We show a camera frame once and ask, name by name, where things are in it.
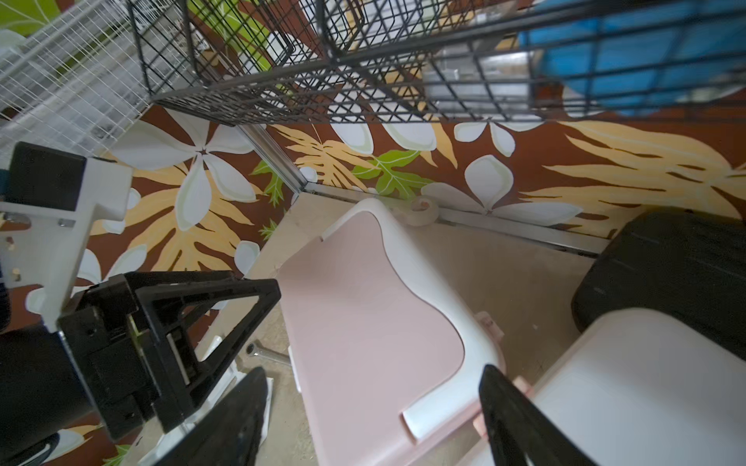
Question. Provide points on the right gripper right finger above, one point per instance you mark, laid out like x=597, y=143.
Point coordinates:
x=519, y=434

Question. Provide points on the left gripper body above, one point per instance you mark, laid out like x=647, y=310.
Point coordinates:
x=129, y=375

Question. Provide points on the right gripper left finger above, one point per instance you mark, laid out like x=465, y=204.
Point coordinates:
x=230, y=434

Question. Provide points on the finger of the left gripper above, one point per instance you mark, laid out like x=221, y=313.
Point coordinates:
x=209, y=316

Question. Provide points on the white first aid kit box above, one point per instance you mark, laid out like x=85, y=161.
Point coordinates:
x=640, y=388

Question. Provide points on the pink first aid kit box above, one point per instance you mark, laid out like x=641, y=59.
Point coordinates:
x=387, y=356

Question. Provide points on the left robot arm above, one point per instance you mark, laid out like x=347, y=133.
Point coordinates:
x=41, y=392

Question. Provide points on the small steel wrench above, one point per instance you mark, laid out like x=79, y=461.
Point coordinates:
x=256, y=349

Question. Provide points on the clear tape roll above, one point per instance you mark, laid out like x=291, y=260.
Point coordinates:
x=421, y=211

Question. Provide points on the black plastic case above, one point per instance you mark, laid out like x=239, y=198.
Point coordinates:
x=683, y=263

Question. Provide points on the blue object in basket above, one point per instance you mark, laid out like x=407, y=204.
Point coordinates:
x=638, y=61

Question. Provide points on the white wire basket left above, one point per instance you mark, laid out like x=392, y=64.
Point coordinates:
x=71, y=76

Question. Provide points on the black wire basket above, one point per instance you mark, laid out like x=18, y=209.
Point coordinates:
x=239, y=62

